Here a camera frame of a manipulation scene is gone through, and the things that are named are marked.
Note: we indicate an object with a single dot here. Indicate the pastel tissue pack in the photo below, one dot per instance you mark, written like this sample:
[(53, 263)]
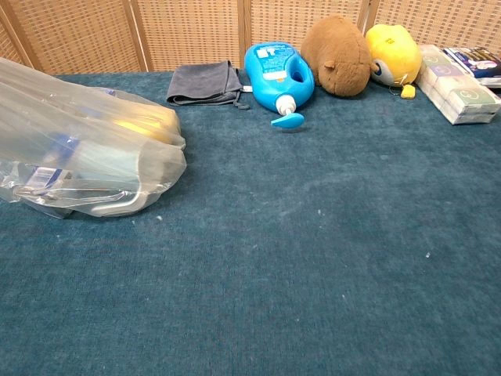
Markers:
[(458, 94)]

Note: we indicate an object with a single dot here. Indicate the blue carpet table mat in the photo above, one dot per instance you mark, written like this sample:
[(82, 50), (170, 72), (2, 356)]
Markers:
[(274, 254)]

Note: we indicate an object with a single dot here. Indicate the clear plastic bag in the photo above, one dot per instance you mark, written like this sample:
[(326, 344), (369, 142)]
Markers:
[(78, 117)]

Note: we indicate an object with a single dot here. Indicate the grey folded cloth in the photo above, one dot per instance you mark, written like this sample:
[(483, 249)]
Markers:
[(203, 82)]

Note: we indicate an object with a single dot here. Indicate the wicker folding screen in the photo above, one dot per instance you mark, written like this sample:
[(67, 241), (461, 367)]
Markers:
[(78, 31)]

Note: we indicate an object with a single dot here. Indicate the small yellow hang tag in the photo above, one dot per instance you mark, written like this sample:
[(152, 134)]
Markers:
[(409, 92)]

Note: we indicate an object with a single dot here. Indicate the brown capybara plush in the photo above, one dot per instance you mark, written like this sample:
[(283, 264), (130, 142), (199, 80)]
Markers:
[(340, 51)]

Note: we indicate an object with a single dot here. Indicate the blue pump bottle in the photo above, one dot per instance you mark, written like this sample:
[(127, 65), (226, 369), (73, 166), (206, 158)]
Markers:
[(266, 74)]

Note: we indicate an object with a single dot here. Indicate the yellow pack inside bag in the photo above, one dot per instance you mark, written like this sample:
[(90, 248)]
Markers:
[(156, 125)]

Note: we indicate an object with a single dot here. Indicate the yellow plush toy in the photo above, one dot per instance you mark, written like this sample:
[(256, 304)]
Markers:
[(395, 47)]

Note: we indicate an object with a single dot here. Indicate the blue box inside bag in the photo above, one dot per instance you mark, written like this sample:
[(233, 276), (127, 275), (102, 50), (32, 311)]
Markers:
[(43, 176)]

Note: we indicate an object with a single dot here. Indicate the dark snack packet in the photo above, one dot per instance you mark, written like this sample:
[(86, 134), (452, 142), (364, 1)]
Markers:
[(477, 62)]

